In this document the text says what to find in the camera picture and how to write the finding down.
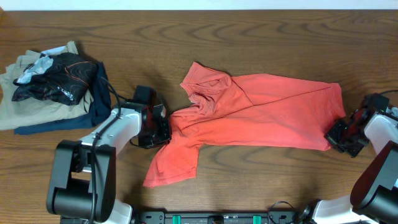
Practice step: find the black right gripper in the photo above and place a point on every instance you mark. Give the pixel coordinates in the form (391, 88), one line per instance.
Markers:
(331, 135)

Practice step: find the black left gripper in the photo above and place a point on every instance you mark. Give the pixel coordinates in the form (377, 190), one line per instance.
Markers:
(163, 139)

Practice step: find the orange-red t-shirt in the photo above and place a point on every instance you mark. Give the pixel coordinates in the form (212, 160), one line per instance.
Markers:
(249, 110)

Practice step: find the light blue-grey garment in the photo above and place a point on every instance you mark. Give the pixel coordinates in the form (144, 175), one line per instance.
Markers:
(394, 111)

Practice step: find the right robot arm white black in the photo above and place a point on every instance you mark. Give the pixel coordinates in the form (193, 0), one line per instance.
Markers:
(373, 198)

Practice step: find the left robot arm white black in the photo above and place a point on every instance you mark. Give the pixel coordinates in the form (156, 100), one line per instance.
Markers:
(82, 186)

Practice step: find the navy blue folded garment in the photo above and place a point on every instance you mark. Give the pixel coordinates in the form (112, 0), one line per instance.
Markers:
(99, 110)

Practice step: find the black patterned folded garment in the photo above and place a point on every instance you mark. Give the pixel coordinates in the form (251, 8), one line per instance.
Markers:
(64, 78)

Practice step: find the beige folded garment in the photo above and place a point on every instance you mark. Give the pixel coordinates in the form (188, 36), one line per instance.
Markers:
(28, 112)

